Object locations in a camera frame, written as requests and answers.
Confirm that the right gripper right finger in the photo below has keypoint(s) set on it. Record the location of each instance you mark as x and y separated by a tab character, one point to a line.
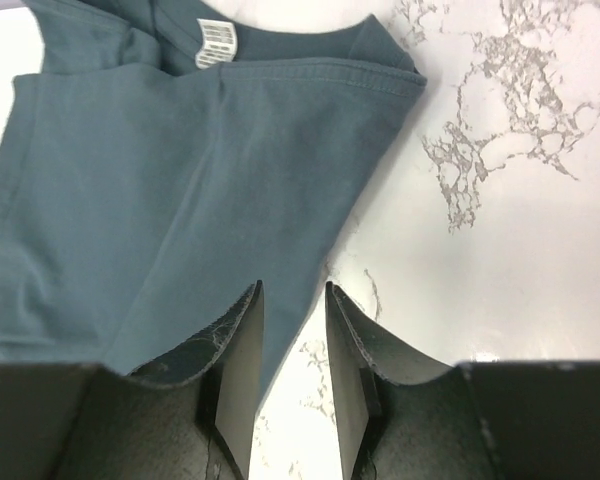
401	414

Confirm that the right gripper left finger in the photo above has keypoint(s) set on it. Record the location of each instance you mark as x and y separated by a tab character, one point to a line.
188	414

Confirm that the dark blue-grey t shirt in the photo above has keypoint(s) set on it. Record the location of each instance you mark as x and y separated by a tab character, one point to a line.
141	194

